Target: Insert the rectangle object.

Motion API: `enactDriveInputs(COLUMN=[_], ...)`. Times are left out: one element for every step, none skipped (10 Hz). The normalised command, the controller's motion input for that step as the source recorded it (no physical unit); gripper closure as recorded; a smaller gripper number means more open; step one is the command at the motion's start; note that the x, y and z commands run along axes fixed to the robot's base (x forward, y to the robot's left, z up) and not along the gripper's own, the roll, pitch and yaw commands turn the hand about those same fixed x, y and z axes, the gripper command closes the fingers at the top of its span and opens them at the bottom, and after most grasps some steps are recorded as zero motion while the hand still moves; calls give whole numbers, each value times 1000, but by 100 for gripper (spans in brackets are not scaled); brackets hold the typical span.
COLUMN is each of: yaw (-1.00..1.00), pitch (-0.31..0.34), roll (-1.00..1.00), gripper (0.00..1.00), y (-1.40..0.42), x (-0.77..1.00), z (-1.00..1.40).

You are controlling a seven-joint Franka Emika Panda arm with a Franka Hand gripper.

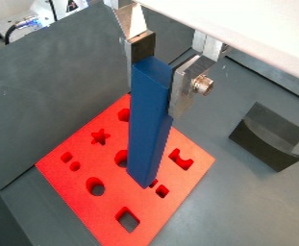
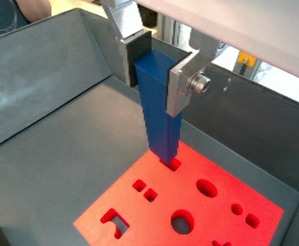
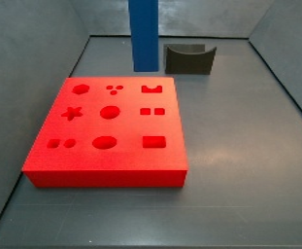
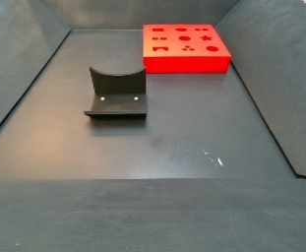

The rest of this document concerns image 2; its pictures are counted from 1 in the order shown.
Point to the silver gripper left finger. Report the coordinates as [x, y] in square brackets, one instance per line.
[132, 36]

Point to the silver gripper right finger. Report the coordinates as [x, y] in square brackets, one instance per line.
[186, 76]

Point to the blue rectangular block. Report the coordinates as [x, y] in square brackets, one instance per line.
[163, 127]

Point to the dark blue patterned disc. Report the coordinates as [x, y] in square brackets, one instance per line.
[11, 17]

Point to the grey metal bin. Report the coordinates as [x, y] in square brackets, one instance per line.
[72, 131]

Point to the red insertion board with holes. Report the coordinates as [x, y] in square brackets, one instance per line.
[188, 204]

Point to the yellow tag on post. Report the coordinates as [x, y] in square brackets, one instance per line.
[246, 59]

